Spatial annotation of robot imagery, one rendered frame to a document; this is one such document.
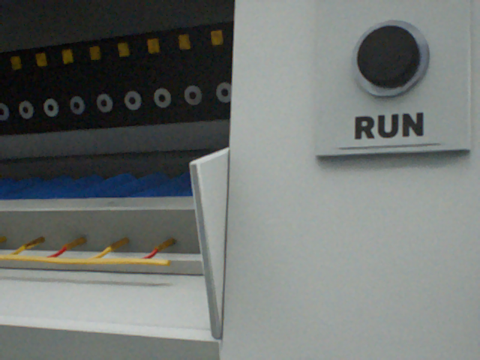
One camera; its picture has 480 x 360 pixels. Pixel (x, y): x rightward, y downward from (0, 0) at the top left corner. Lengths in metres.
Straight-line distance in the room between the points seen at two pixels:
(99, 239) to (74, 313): 0.05
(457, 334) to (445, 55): 0.07
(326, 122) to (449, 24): 0.04
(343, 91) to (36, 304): 0.13
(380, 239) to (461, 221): 0.02
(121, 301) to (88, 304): 0.01
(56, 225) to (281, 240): 0.13
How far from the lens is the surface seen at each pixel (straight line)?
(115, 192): 0.34
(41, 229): 0.30
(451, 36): 0.19
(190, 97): 0.41
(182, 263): 0.26
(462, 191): 0.18
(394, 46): 0.19
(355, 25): 0.20
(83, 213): 0.29
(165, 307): 0.23
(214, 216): 0.20
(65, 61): 0.46
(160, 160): 0.40
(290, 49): 0.21
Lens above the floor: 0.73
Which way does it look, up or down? 7 degrees up
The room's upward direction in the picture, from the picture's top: 2 degrees clockwise
